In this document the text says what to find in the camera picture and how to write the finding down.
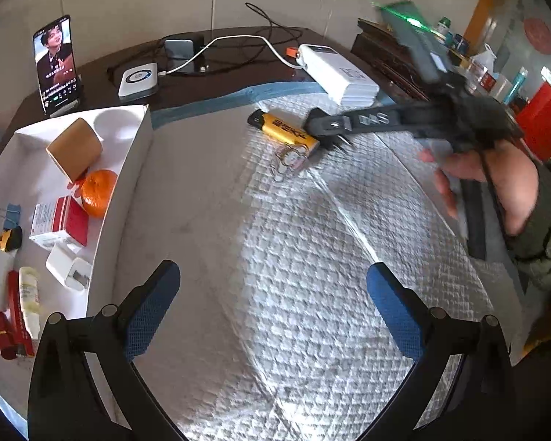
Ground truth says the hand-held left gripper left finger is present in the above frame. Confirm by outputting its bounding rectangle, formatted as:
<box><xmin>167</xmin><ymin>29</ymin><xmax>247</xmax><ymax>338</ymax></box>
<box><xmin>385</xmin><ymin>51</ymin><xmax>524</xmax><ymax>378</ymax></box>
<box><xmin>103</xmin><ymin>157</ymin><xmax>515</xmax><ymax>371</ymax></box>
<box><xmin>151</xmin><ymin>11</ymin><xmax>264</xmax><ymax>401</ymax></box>
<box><xmin>28</xmin><ymin>259</ymin><xmax>189</xmax><ymax>441</ymax></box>

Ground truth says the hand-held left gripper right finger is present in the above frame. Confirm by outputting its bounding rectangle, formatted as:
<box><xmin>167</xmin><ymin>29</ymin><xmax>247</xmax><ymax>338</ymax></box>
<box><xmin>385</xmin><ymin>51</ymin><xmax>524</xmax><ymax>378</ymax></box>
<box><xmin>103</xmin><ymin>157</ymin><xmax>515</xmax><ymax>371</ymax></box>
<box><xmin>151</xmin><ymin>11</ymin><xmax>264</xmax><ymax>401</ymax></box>
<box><xmin>358</xmin><ymin>262</ymin><xmax>517</xmax><ymax>441</ymax></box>

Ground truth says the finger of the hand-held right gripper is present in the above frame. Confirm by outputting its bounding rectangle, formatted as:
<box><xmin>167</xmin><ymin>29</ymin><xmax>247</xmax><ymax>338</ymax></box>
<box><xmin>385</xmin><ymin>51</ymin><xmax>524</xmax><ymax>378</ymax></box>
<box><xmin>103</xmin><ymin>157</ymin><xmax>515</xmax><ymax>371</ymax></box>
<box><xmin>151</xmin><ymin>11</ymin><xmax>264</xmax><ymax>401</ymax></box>
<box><xmin>305</xmin><ymin>108</ymin><xmax>354</xmax><ymax>150</ymax></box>

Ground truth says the cartoon keychain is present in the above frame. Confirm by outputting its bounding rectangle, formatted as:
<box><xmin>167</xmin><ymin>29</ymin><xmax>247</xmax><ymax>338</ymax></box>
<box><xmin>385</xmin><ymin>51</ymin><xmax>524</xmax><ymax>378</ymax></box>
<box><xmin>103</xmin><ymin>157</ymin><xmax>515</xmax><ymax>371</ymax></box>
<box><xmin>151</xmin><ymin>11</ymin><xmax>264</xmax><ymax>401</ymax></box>
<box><xmin>271</xmin><ymin>143</ymin><xmax>314</xmax><ymax>182</ymax></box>

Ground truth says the white charger adapter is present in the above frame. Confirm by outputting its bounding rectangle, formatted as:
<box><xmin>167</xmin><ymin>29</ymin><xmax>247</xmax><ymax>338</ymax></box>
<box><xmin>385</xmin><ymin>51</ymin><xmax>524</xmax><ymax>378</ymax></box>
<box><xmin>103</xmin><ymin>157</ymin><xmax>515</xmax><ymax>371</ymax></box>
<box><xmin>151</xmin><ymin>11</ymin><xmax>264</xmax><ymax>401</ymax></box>
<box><xmin>46</xmin><ymin>243</ymin><xmax>93</xmax><ymax>292</ymax></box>

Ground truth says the small clear bottle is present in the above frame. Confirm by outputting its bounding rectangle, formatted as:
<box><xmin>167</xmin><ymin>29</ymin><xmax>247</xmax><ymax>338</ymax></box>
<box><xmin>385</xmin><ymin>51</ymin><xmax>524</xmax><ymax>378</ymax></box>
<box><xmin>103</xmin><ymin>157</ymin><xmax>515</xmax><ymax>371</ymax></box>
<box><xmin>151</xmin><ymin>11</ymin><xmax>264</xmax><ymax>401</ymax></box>
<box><xmin>18</xmin><ymin>266</ymin><xmax>41</xmax><ymax>341</ymax></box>

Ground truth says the orange mandarin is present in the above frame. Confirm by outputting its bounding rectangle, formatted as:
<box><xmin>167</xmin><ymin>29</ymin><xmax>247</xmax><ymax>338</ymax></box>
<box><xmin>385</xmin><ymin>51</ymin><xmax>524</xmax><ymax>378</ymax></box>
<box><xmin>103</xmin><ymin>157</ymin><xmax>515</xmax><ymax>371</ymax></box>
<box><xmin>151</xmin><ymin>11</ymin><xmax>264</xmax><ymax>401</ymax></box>
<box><xmin>80</xmin><ymin>170</ymin><xmax>119</xmax><ymax>219</ymax></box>

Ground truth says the red and white medicine box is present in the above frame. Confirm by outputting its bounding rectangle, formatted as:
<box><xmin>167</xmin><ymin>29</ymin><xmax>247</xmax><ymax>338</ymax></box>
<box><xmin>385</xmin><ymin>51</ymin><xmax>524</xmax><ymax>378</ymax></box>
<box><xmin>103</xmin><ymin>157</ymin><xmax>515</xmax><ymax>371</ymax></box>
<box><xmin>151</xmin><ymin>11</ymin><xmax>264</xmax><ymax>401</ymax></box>
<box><xmin>29</xmin><ymin>195</ymin><xmax>89</xmax><ymax>251</ymax></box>

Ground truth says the red lighter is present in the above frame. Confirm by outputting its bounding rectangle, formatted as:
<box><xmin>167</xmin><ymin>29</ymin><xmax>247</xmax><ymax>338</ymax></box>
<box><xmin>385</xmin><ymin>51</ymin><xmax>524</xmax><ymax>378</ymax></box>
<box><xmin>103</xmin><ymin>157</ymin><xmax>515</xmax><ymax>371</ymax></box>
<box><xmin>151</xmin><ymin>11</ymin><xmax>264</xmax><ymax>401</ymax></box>
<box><xmin>7</xmin><ymin>270</ymin><xmax>37</xmax><ymax>356</ymax></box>

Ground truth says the red lipstick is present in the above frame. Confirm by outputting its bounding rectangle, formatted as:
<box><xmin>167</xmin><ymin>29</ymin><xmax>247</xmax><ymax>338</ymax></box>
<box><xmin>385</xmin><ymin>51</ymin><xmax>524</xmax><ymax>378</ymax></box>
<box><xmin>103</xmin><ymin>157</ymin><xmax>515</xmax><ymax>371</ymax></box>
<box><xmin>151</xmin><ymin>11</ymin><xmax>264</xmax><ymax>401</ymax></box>
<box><xmin>0</xmin><ymin>311</ymin><xmax>18</xmax><ymax>360</ymax></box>

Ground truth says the blue binder clip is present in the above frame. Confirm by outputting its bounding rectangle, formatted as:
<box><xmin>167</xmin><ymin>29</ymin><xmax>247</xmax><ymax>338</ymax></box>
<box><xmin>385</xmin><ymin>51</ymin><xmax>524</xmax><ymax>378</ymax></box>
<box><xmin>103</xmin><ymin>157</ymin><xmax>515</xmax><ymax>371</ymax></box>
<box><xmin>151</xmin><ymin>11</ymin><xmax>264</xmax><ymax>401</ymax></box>
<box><xmin>0</xmin><ymin>203</ymin><xmax>23</xmax><ymax>230</ymax></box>

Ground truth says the beige masking tape roll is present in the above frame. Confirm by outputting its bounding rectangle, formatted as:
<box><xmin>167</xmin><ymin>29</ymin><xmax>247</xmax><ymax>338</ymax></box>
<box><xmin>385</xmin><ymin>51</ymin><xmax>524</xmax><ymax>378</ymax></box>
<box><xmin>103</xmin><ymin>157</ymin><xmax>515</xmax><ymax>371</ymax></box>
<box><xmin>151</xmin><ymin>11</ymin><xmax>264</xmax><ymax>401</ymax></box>
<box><xmin>46</xmin><ymin>118</ymin><xmax>103</xmax><ymax>182</ymax></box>

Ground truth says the white cardboard box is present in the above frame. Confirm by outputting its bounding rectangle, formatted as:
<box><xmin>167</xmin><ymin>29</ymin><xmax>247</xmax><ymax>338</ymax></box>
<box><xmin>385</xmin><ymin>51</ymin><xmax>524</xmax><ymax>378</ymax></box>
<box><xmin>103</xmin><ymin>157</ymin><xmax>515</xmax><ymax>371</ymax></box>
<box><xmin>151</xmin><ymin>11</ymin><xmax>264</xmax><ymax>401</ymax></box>
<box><xmin>0</xmin><ymin>104</ymin><xmax>153</xmax><ymax>373</ymax></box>

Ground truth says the person's right hand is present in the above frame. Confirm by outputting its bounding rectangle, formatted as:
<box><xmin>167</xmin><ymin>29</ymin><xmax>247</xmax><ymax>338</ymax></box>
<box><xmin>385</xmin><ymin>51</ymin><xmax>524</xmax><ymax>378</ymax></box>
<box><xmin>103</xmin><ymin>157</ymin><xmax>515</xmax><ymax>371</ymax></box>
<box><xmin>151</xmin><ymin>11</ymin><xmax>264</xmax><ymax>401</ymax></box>
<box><xmin>418</xmin><ymin>140</ymin><xmax>540</xmax><ymax>237</ymax></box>

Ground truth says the white power bank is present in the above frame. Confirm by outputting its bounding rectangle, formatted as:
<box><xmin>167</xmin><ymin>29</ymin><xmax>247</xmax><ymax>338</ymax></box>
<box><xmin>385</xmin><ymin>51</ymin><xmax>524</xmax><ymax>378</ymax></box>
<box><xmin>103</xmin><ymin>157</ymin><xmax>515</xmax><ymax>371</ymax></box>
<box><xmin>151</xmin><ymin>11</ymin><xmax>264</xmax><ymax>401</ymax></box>
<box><xmin>298</xmin><ymin>43</ymin><xmax>381</xmax><ymax>106</ymax></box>

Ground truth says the clear plastic jug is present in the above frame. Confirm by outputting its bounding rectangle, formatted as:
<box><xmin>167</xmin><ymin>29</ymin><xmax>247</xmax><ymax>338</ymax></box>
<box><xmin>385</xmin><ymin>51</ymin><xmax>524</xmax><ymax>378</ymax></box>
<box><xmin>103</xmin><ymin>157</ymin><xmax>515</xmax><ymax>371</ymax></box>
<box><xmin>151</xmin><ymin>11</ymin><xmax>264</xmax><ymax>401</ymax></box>
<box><xmin>468</xmin><ymin>43</ymin><xmax>499</xmax><ymax>88</ymax></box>

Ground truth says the teal bottle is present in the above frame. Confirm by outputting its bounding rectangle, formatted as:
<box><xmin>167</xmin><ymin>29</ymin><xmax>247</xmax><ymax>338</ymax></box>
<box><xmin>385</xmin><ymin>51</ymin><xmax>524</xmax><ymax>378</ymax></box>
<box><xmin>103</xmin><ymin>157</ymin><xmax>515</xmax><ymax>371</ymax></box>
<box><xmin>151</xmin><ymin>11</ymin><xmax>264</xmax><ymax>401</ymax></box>
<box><xmin>505</xmin><ymin>67</ymin><xmax>530</xmax><ymax>104</ymax></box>

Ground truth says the cluster of small containers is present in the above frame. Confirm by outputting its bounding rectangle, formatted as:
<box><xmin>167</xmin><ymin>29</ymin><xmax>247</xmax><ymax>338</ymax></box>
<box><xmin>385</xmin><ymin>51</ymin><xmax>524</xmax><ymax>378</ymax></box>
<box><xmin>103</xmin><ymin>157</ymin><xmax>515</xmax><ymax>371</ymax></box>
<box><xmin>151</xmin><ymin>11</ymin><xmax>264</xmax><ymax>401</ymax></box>
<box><xmin>452</xmin><ymin>32</ymin><xmax>515</xmax><ymax>102</ymax></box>

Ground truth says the dark wooden cabinet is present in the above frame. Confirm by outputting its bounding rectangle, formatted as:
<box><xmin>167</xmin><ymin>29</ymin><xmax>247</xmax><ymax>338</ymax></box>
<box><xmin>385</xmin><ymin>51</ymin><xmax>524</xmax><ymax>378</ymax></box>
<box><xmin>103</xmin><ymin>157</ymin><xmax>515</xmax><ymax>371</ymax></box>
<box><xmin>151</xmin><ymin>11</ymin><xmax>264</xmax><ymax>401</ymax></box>
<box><xmin>351</xmin><ymin>18</ymin><xmax>442</xmax><ymax>102</ymax></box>

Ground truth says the green-capped bottle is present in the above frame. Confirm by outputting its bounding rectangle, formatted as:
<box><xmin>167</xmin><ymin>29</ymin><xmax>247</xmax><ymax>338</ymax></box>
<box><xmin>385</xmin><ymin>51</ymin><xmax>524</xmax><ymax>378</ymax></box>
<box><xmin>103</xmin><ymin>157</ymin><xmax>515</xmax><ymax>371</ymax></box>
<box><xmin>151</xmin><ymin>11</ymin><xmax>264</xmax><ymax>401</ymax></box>
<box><xmin>436</xmin><ymin>17</ymin><xmax>453</xmax><ymax>47</ymax></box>

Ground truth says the white quilted mat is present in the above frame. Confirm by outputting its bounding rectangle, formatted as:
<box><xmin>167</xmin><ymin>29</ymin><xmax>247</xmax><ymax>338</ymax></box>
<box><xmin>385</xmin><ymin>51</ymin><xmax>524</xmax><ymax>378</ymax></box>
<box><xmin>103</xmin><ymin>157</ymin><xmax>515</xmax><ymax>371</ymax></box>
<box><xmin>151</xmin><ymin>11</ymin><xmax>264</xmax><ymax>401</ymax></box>
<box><xmin>87</xmin><ymin>83</ymin><xmax>524</xmax><ymax>441</ymax></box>

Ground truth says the smartphone with lit screen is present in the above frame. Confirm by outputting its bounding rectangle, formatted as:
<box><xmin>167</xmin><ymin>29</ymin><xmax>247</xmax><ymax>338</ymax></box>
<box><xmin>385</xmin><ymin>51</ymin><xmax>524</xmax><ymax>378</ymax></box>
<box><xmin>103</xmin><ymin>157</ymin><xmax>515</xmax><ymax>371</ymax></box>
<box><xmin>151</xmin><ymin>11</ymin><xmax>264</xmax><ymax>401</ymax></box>
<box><xmin>32</xmin><ymin>15</ymin><xmax>84</xmax><ymax>118</ymax></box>

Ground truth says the red round wall ornament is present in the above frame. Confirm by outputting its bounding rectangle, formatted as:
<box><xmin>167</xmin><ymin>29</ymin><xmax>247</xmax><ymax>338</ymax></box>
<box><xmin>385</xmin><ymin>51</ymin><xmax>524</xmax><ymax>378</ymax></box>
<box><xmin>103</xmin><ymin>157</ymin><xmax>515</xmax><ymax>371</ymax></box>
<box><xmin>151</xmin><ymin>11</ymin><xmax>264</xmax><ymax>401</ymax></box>
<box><xmin>523</xmin><ymin>18</ymin><xmax>551</xmax><ymax>53</ymax></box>

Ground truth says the white cable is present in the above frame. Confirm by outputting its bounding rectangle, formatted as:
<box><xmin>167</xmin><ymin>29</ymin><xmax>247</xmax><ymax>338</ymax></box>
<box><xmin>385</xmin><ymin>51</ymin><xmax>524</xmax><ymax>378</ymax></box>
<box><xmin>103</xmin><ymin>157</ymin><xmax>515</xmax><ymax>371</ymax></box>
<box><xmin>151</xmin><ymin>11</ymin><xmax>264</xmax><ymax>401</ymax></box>
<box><xmin>158</xmin><ymin>35</ymin><xmax>306</xmax><ymax>77</ymax></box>

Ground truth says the white wireless charger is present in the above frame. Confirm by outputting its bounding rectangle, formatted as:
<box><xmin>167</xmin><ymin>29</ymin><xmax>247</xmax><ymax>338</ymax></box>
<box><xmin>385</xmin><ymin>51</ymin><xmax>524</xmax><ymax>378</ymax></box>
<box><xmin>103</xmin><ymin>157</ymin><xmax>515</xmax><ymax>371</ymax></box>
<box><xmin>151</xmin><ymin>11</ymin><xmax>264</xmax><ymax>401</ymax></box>
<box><xmin>118</xmin><ymin>63</ymin><xmax>160</xmax><ymax>98</ymax></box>

